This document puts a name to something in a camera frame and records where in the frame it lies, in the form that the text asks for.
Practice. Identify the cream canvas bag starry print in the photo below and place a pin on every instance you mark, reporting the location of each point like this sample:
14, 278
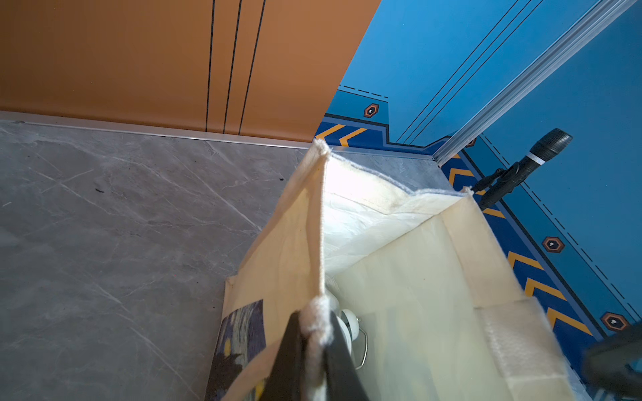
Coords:
422, 270

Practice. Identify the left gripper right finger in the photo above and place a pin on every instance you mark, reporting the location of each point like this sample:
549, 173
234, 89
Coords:
342, 381

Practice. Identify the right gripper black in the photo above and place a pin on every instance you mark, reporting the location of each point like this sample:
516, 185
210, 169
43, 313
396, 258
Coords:
607, 363

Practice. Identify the black microphone on stand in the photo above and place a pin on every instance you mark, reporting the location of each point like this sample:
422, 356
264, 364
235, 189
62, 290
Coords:
504, 180

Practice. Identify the white twin-bell alarm clock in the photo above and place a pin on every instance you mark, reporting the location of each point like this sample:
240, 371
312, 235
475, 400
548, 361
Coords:
351, 329

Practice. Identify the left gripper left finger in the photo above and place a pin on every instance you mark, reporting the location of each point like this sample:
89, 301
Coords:
287, 375

